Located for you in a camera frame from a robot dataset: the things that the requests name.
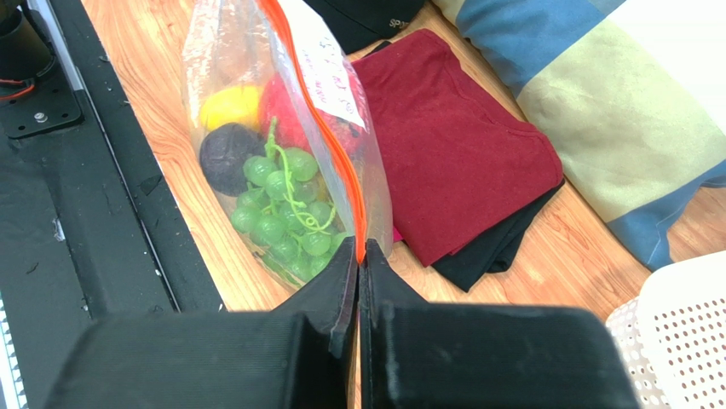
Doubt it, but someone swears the dark purple date fruit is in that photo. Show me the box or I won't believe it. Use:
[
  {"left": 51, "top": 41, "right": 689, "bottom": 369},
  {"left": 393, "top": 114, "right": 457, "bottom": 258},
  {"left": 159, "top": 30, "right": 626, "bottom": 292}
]
[{"left": 199, "top": 123, "right": 264, "bottom": 197}]

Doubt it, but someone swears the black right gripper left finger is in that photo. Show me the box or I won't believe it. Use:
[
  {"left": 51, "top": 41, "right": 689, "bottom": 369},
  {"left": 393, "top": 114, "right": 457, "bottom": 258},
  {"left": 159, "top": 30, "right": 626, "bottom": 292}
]
[{"left": 46, "top": 237, "right": 357, "bottom": 408}]

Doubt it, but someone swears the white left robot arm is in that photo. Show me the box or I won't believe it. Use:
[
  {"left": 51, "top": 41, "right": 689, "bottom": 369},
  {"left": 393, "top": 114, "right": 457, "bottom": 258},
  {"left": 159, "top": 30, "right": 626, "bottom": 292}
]
[{"left": 1, "top": 1, "right": 57, "bottom": 85}]

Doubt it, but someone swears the aluminium frame rail base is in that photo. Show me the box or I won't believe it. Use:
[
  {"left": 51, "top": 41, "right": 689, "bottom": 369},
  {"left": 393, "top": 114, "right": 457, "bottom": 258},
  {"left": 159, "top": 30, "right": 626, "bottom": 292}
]
[{"left": 1, "top": 301, "right": 29, "bottom": 409}]

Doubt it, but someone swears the green grape bunch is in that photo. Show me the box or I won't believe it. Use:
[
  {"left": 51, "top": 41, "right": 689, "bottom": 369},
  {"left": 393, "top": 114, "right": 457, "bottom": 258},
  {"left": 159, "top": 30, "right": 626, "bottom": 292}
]
[{"left": 230, "top": 118, "right": 349, "bottom": 287}]

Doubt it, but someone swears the dark red folded cloth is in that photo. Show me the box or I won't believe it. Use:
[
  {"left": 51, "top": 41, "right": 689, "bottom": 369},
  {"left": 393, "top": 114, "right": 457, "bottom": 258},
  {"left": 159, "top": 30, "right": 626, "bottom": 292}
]
[{"left": 351, "top": 28, "right": 566, "bottom": 268}]

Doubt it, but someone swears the red apple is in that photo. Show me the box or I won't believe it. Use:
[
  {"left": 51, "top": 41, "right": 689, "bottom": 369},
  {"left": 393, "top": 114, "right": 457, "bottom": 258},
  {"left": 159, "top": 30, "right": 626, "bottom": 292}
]
[{"left": 258, "top": 73, "right": 368, "bottom": 153}]

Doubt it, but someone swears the white perforated plastic basket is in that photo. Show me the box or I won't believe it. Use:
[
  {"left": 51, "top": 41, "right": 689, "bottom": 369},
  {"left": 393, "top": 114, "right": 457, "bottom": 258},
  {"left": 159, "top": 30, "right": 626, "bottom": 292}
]
[{"left": 606, "top": 251, "right": 725, "bottom": 408}]

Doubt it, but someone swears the yellow pear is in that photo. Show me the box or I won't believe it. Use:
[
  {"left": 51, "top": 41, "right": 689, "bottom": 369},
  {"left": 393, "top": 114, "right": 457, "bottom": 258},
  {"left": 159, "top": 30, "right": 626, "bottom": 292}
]
[{"left": 199, "top": 85, "right": 262, "bottom": 131}]

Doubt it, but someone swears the black folded cloth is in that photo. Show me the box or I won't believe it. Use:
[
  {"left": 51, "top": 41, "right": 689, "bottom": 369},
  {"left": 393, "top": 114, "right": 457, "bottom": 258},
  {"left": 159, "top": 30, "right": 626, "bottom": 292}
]
[{"left": 362, "top": 39, "right": 568, "bottom": 294}]

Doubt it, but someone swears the black cap with letter R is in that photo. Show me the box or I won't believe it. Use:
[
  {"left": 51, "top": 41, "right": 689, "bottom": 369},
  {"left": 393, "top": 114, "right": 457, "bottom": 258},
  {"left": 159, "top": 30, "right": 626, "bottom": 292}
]
[{"left": 305, "top": 0, "right": 425, "bottom": 55}]

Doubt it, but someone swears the clear zip bag orange zipper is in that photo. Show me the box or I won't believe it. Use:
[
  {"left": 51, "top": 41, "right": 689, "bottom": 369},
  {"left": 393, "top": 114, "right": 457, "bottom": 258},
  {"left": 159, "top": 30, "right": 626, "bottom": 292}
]
[{"left": 181, "top": 1, "right": 394, "bottom": 288}]

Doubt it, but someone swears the blue beige checkered pillow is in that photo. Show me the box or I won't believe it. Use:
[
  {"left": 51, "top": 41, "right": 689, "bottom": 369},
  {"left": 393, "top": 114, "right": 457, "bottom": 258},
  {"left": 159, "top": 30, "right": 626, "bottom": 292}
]
[{"left": 438, "top": 1, "right": 725, "bottom": 270}]

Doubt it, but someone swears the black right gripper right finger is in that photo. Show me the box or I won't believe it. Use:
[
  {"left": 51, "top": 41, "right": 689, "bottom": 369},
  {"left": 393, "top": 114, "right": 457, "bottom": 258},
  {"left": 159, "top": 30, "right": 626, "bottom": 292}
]
[{"left": 358, "top": 240, "right": 638, "bottom": 408}]

